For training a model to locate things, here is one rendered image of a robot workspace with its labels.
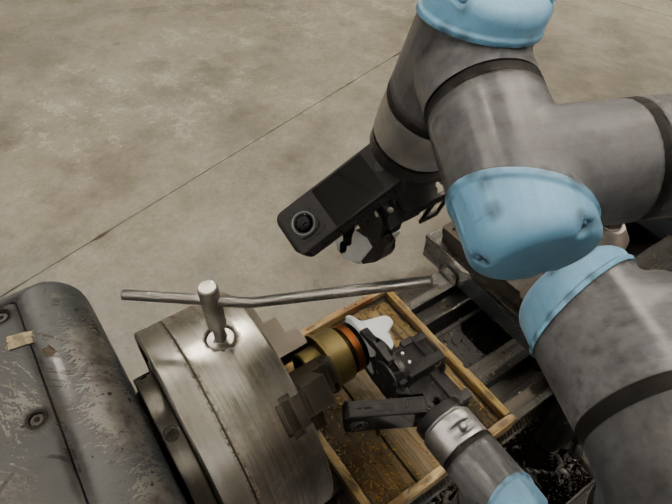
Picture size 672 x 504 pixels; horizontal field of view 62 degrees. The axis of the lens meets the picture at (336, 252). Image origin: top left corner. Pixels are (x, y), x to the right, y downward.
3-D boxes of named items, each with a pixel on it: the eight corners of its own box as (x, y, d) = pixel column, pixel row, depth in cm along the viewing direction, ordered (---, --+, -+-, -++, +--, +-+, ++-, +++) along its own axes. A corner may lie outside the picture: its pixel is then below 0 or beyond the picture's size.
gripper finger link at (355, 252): (393, 260, 65) (419, 222, 56) (351, 282, 62) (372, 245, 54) (378, 239, 65) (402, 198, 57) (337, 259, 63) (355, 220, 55)
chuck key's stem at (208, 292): (213, 359, 66) (193, 293, 58) (218, 345, 67) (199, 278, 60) (231, 361, 66) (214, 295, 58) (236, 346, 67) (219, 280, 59)
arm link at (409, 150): (424, 157, 39) (362, 74, 41) (404, 191, 43) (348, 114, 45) (500, 123, 42) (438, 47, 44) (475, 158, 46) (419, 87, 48)
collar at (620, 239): (607, 261, 89) (614, 248, 87) (567, 232, 93) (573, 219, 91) (638, 241, 92) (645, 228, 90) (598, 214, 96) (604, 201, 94)
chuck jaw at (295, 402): (264, 424, 73) (291, 441, 62) (248, 390, 73) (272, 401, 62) (334, 382, 77) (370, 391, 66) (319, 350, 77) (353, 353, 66)
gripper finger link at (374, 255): (381, 269, 58) (407, 230, 50) (369, 275, 58) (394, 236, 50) (356, 233, 59) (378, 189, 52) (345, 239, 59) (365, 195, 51)
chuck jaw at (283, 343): (239, 379, 75) (199, 311, 80) (240, 392, 79) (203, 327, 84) (308, 340, 79) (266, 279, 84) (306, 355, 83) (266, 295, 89)
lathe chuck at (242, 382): (283, 576, 74) (248, 465, 53) (190, 406, 94) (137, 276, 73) (339, 535, 78) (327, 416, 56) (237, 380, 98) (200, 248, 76)
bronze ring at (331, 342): (321, 379, 73) (376, 346, 77) (284, 333, 79) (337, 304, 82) (322, 415, 80) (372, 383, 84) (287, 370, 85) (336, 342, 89)
